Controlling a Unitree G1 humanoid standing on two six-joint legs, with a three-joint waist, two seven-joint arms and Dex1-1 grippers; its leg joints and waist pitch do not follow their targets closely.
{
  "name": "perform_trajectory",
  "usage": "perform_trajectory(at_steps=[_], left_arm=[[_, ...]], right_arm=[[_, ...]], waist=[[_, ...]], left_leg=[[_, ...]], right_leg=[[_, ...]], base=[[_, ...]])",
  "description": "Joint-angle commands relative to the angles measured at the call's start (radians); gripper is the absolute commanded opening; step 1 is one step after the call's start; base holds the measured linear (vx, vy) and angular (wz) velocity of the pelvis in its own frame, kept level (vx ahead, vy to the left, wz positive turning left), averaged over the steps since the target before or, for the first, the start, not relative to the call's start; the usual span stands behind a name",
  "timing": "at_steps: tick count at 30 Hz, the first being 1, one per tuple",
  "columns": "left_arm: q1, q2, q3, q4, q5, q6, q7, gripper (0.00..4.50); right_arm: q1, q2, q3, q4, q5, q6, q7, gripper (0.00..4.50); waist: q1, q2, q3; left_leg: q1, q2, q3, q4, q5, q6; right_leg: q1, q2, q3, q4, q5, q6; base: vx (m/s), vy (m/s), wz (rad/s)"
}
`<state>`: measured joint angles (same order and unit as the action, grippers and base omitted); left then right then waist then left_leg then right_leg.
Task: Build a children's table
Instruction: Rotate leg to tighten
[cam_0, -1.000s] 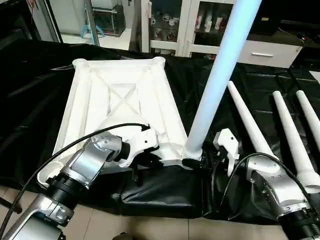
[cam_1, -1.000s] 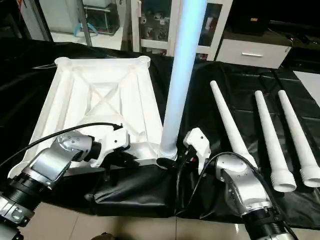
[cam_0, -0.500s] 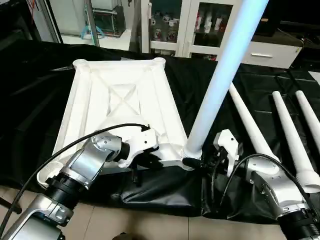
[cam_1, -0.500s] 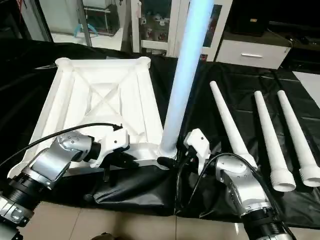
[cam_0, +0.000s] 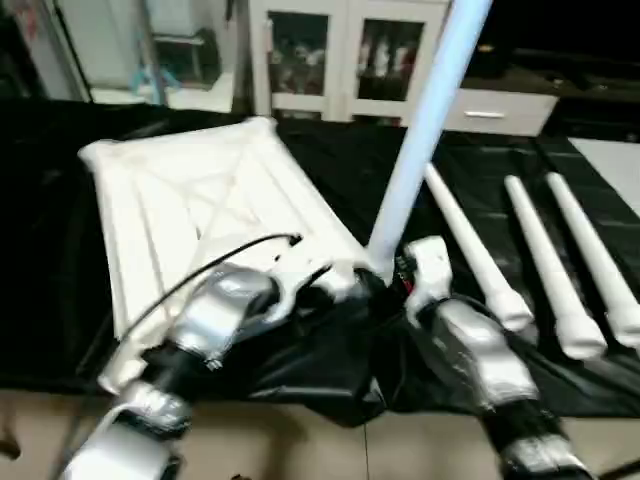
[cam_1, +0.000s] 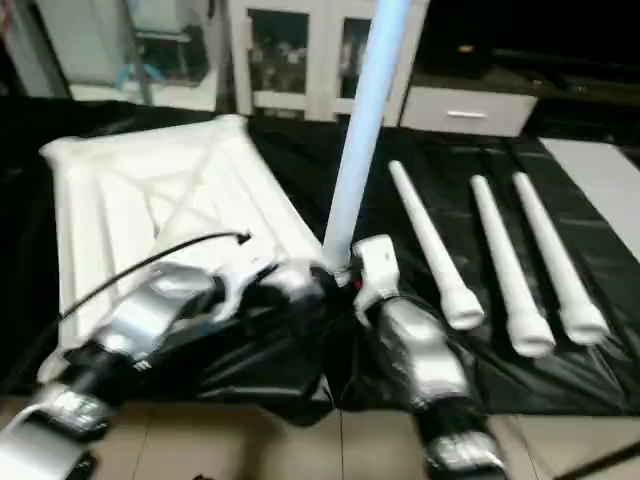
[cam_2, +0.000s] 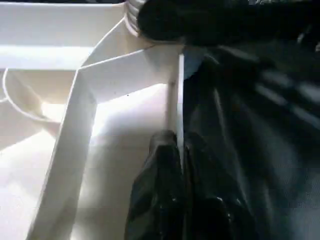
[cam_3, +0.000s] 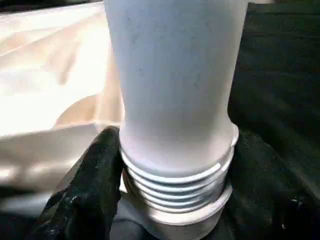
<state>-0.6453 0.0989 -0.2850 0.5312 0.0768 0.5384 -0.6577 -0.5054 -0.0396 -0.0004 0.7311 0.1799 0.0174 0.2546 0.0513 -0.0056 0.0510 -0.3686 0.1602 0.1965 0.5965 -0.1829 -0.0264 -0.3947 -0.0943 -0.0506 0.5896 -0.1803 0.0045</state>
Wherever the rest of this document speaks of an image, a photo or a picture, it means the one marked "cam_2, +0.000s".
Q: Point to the white plastic table top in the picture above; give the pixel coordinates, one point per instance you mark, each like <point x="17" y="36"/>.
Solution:
<point x="50" y="125"/>

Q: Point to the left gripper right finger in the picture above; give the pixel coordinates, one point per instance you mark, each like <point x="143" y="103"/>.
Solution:
<point x="207" y="205"/>

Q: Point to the black work mat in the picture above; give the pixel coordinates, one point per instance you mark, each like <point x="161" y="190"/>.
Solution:
<point x="262" y="150"/>

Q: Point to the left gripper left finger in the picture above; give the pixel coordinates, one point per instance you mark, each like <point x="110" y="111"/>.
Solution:
<point x="160" y="200"/>

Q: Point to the white plastic table leg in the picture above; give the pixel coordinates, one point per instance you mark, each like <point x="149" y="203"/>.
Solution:
<point x="132" y="17"/>

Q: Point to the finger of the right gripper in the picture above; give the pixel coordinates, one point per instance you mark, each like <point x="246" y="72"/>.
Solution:
<point x="200" y="22"/>

